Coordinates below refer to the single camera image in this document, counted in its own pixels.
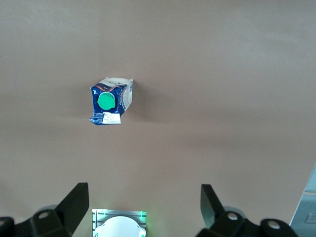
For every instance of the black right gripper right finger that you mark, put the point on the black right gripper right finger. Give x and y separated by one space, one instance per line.
217 222

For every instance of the blue milk carton green cap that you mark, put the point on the blue milk carton green cap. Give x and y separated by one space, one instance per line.
106 101

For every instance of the grey side frame panel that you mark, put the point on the grey side frame panel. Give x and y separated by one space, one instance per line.
307 205

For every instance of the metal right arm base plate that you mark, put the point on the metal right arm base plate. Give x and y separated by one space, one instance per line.
98 214

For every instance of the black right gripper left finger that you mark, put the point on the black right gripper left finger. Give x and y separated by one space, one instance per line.
66 214

